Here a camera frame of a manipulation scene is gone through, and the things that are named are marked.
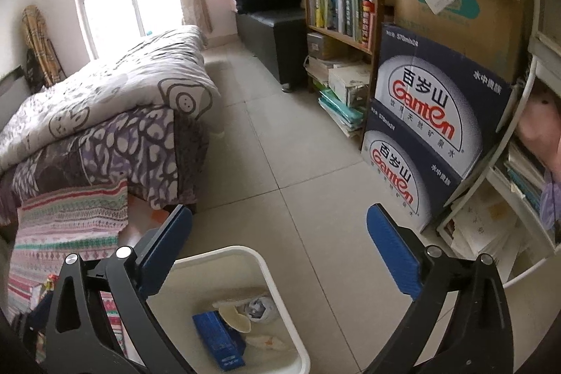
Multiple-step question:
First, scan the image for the purple object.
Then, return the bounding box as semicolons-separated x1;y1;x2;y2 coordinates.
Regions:
540;170;561;232

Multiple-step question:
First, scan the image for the grey bed headboard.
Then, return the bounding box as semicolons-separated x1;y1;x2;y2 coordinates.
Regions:
0;65;25;94

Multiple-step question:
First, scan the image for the white plastic bin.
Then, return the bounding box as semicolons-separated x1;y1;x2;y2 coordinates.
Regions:
144;245;312;374

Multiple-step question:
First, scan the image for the pile of books on floor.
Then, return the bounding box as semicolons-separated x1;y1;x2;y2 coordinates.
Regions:
304;32;373;138

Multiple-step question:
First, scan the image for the black storage bench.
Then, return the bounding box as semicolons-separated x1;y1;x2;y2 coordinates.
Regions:
234;8;307;92

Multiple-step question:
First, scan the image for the white shelf rack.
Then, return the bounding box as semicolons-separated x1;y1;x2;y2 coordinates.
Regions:
434;32;561;289

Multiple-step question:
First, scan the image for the blue cardboard box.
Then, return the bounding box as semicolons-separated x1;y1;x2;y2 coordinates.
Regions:
192;310;246;372

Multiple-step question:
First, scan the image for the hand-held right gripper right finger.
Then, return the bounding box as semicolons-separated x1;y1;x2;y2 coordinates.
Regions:
366;203;513;374

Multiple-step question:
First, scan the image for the black hanging bag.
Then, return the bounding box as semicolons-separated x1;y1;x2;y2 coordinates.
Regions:
24;50;49;92

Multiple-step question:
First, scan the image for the white cartoon print quilt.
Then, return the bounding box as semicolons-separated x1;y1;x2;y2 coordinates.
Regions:
0;26;220;173

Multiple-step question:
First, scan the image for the row of colourful books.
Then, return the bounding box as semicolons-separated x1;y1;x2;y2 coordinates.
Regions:
307;0;378;46

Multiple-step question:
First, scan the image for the stack of loose papers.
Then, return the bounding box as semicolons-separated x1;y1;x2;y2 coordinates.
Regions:
442;181;544;270

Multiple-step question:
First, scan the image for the pink rounded object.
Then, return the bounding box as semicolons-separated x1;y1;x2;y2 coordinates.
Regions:
515;91;561;171

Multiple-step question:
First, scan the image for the blue water carton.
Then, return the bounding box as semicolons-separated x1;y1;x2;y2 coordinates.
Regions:
372;22;518;182
361;98;478;232

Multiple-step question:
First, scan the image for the brown cardboard box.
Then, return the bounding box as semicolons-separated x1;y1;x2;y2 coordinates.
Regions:
388;0;527;83

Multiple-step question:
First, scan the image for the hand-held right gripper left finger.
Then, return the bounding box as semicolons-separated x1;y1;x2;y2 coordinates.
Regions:
44;204;194;374

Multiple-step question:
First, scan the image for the white plastic wrapper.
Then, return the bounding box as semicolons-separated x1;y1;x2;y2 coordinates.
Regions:
243;296;277;322

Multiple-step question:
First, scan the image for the striped patterned tablecloth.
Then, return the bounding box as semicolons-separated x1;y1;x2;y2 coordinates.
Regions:
6;177;130;361

